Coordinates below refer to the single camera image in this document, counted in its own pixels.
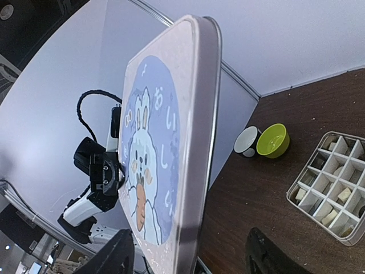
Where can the black white small bowl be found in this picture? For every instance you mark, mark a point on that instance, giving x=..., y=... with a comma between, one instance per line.
x=246, y=142

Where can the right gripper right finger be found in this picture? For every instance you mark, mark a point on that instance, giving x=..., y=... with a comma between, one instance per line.
x=263, y=256

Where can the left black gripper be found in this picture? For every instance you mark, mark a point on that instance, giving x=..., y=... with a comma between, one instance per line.
x=104, y=170

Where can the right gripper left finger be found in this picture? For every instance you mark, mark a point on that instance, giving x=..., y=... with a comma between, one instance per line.
x=117, y=256

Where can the bunny picture tin lid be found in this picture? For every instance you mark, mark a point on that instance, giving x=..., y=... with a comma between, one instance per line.
x=167, y=131

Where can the lime green bowl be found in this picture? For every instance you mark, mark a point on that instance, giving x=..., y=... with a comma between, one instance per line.
x=274, y=141

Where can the pink compartment tin box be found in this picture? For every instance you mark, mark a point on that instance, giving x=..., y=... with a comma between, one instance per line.
x=330, y=187

